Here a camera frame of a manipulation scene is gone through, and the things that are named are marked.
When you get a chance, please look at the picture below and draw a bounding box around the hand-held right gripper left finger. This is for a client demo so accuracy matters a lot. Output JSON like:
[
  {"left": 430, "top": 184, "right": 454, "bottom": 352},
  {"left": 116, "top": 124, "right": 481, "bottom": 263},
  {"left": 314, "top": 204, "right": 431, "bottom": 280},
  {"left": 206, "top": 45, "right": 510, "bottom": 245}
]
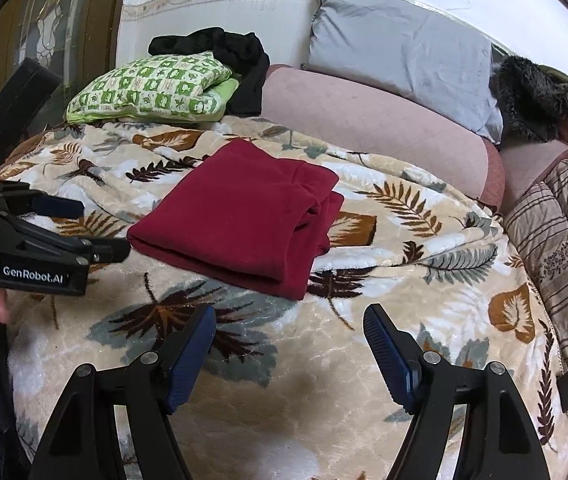
[{"left": 29, "top": 304, "right": 218, "bottom": 480}]

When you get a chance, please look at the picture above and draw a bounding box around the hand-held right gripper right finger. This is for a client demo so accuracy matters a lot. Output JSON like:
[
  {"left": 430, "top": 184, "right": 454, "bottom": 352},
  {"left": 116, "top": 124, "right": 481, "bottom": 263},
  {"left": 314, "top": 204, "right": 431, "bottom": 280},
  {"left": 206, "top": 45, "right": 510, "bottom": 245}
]
[{"left": 362, "top": 303, "right": 555, "bottom": 480}]

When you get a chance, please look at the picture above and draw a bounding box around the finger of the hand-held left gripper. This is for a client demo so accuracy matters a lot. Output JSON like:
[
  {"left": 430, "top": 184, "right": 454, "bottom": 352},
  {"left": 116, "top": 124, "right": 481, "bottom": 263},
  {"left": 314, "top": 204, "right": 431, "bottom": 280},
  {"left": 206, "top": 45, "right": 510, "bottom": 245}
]
[
  {"left": 0, "top": 182, "right": 86, "bottom": 220},
  {"left": 0, "top": 212, "right": 131, "bottom": 266}
]

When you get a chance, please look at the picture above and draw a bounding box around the dark red sweater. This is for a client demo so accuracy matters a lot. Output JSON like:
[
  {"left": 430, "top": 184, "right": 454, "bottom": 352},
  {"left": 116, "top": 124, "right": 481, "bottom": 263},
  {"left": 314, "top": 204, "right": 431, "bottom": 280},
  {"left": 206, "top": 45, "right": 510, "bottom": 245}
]
[{"left": 126, "top": 139, "right": 346, "bottom": 302}]

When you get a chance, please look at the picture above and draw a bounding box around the leaf print fleece blanket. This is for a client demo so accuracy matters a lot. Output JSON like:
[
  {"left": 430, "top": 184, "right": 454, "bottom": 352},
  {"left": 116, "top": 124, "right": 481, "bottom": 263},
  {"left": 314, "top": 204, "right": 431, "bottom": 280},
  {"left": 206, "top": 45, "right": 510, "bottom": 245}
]
[{"left": 0, "top": 116, "right": 568, "bottom": 480}]

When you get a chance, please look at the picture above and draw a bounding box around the green patterned pillow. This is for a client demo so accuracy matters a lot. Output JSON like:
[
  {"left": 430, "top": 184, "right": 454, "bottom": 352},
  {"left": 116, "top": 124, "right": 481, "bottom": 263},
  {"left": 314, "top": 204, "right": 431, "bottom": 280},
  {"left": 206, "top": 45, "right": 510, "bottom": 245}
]
[{"left": 65, "top": 51, "right": 241, "bottom": 125}]

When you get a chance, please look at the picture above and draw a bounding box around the wooden glass panel door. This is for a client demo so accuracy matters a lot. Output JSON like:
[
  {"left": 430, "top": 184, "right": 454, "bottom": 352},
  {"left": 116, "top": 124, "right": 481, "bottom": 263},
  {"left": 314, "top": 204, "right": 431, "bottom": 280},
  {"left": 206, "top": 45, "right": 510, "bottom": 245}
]
[{"left": 0, "top": 0, "right": 132, "bottom": 161}]

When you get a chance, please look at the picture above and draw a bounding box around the beige striped quilt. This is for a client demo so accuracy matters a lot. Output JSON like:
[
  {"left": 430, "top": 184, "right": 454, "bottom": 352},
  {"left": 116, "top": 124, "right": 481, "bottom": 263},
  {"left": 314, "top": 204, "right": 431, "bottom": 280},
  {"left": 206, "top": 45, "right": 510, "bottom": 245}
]
[{"left": 504, "top": 159, "right": 568, "bottom": 441}]

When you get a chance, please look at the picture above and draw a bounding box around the black garment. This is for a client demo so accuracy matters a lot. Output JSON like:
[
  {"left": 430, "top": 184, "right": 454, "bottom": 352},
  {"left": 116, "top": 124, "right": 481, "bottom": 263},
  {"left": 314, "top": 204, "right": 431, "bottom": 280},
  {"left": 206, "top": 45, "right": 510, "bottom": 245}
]
[{"left": 148, "top": 29, "right": 271, "bottom": 116}]

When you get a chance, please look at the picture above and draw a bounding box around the short pink sofa cushion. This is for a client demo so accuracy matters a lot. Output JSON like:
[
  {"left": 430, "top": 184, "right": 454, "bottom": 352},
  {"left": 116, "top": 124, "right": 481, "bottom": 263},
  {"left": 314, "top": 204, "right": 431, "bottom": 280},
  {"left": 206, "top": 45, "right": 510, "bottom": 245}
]
[{"left": 496, "top": 105, "right": 568, "bottom": 213}]

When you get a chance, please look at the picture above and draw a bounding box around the long pink sofa cushion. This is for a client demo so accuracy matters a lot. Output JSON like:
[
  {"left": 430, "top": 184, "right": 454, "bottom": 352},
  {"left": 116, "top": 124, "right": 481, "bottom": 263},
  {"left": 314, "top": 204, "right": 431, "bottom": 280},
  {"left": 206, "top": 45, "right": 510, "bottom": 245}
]
[{"left": 259, "top": 64, "right": 506, "bottom": 211}]

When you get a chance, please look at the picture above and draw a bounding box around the black fur-trimmed coat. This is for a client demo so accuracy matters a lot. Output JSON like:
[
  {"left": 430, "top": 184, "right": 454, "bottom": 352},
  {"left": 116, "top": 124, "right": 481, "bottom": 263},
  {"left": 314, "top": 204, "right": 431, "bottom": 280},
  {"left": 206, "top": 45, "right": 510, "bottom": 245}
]
[{"left": 489, "top": 55, "right": 568, "bottom": 142}]

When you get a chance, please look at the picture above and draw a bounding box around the grey pillow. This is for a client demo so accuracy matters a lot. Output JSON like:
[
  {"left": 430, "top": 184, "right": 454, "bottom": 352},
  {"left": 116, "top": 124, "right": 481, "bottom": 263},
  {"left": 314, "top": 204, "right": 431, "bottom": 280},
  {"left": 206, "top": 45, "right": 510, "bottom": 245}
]
[{"left": 301, "top": 0, "right": 505, "bottom": 143}]

